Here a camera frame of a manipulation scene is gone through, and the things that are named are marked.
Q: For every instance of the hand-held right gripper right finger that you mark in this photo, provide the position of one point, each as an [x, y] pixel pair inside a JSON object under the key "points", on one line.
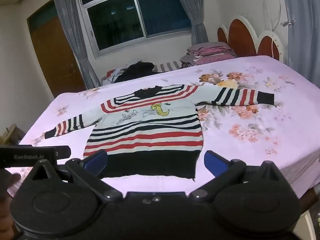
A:
{"points": [[215, 163]]}

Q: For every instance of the pink floral bed sheet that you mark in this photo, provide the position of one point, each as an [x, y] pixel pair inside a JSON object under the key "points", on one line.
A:
{"points": [[250, 142]]}

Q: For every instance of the pile of folded pink bedding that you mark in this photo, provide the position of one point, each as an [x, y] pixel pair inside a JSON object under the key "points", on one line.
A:
{"points": [[212, 52]]}

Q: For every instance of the light clothes heap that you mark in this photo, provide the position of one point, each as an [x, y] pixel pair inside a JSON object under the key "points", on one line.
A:
{"points": [[110, 76]]}

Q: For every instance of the brown wooden door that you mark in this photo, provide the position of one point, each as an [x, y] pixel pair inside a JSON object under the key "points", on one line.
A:
{"points": [[55, 55]]}

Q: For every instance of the sliding glass window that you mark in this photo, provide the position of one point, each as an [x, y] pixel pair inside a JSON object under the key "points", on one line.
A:
{"points": [[135, 17]]}

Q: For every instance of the sheer grey hanging cloth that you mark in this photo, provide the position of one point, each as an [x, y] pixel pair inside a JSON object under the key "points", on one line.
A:
{"points": [[302, 30]]}

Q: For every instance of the dark clothes heap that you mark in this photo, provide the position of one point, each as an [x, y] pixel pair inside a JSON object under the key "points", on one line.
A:
{"points": [[136, 71]]}

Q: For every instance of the striped cartoon sweater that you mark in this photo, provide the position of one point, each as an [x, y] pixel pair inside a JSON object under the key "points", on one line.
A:
{"points": [[145, 135]]}

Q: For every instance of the wooden bedside furniture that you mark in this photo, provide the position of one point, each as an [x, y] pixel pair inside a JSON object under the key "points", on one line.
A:
{"points": [[12, 133]]}

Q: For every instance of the wooden bed headboard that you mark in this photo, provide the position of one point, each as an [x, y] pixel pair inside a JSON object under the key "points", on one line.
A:
{"points": [[241, 37]]}

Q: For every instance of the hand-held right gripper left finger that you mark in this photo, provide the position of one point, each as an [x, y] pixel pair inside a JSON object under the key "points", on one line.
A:
{"points": [[96, 161]]}

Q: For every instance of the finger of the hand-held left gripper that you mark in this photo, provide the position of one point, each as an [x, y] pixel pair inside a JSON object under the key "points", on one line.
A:
{"points": [[63, 152]]}

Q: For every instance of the grey striped cloth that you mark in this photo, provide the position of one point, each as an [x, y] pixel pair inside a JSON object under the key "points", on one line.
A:
{"points": [[167, 66]]}

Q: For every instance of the grey curtain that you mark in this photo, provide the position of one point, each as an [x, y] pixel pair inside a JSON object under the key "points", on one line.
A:
{"points": [[72, 30], [195, 10]]}

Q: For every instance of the person's left hand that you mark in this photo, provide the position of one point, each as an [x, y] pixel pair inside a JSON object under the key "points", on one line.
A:
{"points": [[13, 179]]}

